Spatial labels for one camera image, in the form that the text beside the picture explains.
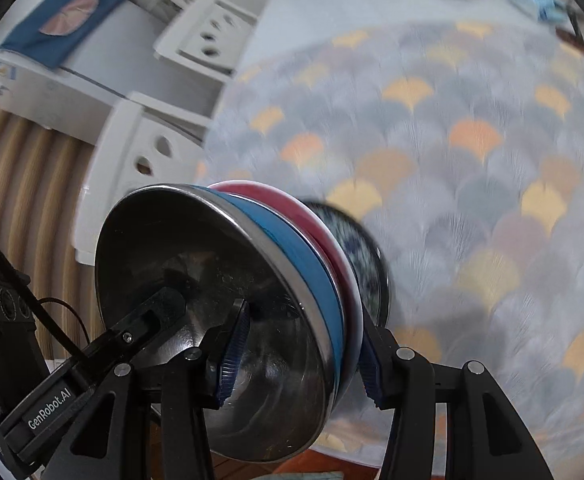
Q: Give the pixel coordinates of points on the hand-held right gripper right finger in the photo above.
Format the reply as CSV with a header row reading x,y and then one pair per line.
x,y
369,375

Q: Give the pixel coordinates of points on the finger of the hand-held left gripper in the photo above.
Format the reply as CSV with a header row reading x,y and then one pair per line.
x,y
147,320

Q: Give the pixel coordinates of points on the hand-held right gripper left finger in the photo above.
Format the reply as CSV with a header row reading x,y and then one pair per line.
x,y
232,355

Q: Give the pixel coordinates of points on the blue steel-lined bowl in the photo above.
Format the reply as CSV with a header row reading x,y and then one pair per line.
x,y
172,240

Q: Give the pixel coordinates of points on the blue floral ceramic plate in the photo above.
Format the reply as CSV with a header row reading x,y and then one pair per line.
x,y
357,255

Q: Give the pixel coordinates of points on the red steel-lined bowl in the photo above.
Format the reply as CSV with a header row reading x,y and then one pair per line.
x,y
319,227

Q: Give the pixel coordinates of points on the white chair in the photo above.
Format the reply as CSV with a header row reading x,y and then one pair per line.
x,y
192,35
117,160

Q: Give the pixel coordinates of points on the fan-patterned table mat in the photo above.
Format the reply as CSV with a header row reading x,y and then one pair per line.
x,y
472,185

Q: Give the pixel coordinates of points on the white refrigerator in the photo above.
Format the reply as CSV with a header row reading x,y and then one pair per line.
x,y
122,45

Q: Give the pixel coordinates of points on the blue cloth with pink fan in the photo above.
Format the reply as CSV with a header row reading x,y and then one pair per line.
x,y
37,45

